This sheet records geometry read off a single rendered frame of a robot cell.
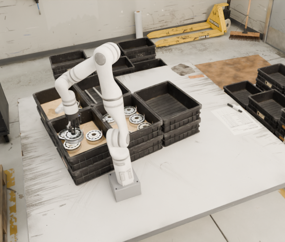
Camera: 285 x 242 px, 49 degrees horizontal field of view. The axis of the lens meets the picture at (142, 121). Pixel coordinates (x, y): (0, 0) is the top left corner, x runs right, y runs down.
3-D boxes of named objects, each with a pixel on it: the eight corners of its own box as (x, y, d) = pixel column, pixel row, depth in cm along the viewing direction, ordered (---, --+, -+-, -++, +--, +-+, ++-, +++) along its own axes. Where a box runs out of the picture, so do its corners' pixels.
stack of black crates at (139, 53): (148, 69, 408) (147, 36, 381) (157, 79, 385) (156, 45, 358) (119, 75, 398) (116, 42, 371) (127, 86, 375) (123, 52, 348)
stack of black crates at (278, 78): (300, 108, 321) (308, 79, 300) (276, 115, 313) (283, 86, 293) (274, 90, 351) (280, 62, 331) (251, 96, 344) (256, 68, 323)
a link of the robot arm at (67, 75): (70, 85, 160) (87, 74, 151) (61, 93, 153) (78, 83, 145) (61, 74, 157) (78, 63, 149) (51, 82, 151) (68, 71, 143)
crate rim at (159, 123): (163, 124, 187) (163, 121, 186) (119, 142, 176) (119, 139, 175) (132, 95, 216) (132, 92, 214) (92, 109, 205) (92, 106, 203)
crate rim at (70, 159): (119, 142, 176) (118, 139, 175) (69, 163, 165) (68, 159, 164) (92, 109, 205) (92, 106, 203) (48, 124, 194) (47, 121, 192)
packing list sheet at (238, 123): (264, 127, 212) (264, 127, 211) (235, 136, 206) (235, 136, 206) (236, 103, 237) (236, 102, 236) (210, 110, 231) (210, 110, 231)
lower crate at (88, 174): (122, 167, 189) (120, 153, 182) (76, 188, 178) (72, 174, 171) (97, 133, 217) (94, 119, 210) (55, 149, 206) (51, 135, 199)
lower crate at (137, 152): (164, 149, 200) (164, 135, 193) (123, 167, 189) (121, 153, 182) (134, 118, 228) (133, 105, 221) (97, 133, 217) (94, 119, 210)
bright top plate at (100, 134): (105, 136, 189) (105, 135, 189) (90, 143, 185) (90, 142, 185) (97, 128, 196) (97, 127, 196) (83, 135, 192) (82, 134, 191)
